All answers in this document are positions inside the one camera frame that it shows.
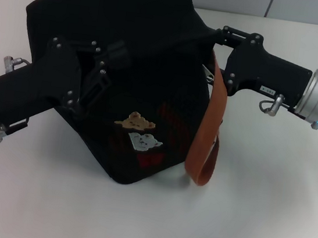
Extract metal left gripper cable connector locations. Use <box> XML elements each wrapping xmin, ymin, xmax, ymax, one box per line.
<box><xmin>1</xmin><ymin>55</ymin><xmax>33</xmax><ymax>75</ymax></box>

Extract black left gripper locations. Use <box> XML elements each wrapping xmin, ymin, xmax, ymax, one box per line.
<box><xmin>0</xmin><ymin>24</ymin><xmax>133</xmax><ymax>144</ymax></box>

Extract black food bag orange handles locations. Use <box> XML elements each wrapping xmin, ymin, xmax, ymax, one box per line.
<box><xmin>4</xmin><ymin>0</ymin><xmax>241</xmax><ymax>197</ymax></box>

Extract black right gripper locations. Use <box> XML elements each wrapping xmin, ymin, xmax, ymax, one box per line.
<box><xmin>209</xmin><ymin>24</ymin><xmax>318</xmax><ymax>109</ymax></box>

